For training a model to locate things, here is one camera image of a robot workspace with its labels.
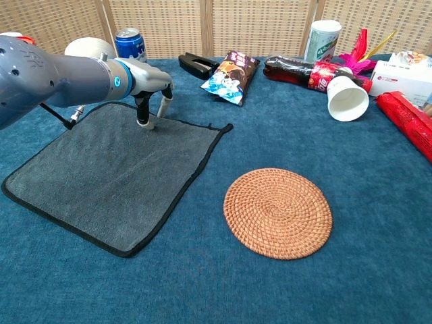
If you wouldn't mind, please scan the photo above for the black stapler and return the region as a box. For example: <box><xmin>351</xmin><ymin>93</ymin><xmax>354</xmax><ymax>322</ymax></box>
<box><xmin>178</xmin><ymin>53</ymin><xmax>221</xmax><ymax>81</ymax></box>

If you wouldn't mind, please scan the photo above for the white cardboard box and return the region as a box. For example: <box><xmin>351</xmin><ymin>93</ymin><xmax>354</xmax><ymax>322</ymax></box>
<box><xmin>368</xmin><ymin>60</ymin><xmax>432</xmax><ymax>107</ymax></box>

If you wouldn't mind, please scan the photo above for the bamboo folding screen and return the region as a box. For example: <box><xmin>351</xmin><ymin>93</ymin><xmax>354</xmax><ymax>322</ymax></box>
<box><xmin>0</xmin><ymin>0</ymin><xmax>432</xmax><ymax>62</ymax></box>

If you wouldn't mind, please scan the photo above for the pink feather shuttlecock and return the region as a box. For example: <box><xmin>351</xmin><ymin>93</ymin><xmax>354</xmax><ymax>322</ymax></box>
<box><xmin>338</xmin><ymin>28</ymin><xmax>398</xmax><ymax>76</ymax></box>

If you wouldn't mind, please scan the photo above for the blue and white drink can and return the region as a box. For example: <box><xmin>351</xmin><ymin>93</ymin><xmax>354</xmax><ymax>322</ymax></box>
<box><xmin>115</xmin><ymin>27</ymin><xmax>149</xmax><ymax>63</ymax></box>

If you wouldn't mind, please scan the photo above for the cola bottle with red label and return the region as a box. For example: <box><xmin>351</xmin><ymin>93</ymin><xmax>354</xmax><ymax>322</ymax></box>
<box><xmin>263</xmin><ymin>55</ymin><xmax>374</xmax><ymax>95</ymax></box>

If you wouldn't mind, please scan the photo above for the dark chocolate snack bag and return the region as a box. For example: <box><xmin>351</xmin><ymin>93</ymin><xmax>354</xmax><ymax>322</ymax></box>
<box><xmin>200</xmin><ymin>50</ymin><xmax>261</xmax><ymax>107</ymax></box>

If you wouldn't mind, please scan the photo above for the white printed snack packet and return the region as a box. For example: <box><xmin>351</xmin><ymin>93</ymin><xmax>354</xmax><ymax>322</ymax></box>
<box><xmin>387</xmin><ymin>50</ymin><xmax>432</xmax><ymax>69</ymax></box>

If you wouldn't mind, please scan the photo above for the grey and blue microfiber cloth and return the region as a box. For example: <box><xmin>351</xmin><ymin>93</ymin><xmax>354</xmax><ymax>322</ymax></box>
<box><xmin>1</xmin><ymin>101</ymin><xmax>234</xmax><ymax>259</ymax></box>

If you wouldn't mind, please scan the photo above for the blue table cloth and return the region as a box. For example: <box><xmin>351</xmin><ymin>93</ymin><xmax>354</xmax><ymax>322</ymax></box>
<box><xmin>0</xmin><ymin>53</ymin><xmax>432</xmax><ymax>324</ymax></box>

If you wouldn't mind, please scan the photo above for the green and white lidded cup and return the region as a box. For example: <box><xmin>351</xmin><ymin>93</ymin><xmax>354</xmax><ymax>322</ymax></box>
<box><xmin>303</xmin><ymin>20</ymin><xmax>343</xmax><ymax>63</ymax></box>

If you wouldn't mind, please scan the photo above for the round woven rattan coaster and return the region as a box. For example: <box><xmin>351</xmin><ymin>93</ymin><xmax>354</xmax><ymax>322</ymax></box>
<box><xmin>223</xmin><ymin>167</ymin><xmax>333</xmax><ymax>261</ymax></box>

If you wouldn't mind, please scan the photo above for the white ceramic bowl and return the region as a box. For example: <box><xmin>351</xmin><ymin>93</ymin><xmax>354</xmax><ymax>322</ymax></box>
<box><xmin>63</xmin><ymin>36</ymin><xmax>117</xmax><ymax>60</ymax></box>

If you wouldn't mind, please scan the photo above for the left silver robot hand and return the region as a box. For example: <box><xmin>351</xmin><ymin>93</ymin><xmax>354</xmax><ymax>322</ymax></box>
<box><xmin>130</xmin><ymin>59</ymin><xmax>176</xmax><ymax>132</ymax></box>

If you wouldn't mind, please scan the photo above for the tipped paper cup green print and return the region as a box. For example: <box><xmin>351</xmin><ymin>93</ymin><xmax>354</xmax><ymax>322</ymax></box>
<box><xmin>326</xmin><ymin>75</ymin><xmax>370</xmax><ymax>122</ymax></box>

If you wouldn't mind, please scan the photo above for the red biscuit packet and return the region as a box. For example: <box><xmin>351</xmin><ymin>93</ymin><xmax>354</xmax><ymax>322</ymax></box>
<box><xmin>375</xmin><ymin>90</ymin><xmax>432</xmax><ymax>163</ymax></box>

